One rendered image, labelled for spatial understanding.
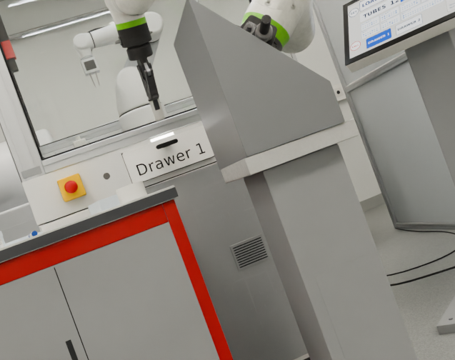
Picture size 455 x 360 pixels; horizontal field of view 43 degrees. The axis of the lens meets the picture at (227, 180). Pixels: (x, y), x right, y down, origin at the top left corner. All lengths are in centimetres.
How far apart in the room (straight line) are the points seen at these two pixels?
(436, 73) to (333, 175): 87
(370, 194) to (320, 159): 426
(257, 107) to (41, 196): 88
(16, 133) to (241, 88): 89
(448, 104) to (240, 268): 91
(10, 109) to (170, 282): 89
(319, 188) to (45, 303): 67
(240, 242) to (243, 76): 80
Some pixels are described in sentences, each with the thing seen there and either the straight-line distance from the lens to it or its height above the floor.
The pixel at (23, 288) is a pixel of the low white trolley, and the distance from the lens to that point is 136.
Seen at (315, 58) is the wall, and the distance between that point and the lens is 564.
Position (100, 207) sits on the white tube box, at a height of 78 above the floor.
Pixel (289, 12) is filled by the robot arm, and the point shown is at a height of 106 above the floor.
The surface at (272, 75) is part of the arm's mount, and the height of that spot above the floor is 91.
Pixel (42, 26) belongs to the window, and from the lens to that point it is 206.
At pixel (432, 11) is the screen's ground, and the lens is 210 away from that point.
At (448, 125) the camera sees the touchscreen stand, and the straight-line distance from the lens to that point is 217.
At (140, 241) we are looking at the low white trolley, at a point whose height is 67.
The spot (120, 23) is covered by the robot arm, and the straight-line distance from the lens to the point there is 178.
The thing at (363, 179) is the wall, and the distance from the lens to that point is 562.
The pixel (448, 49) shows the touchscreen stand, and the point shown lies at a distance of 216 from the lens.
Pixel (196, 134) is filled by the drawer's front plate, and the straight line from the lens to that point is 196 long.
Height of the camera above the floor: 73
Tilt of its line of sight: level
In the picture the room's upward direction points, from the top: 20 degrees counter-clockwise
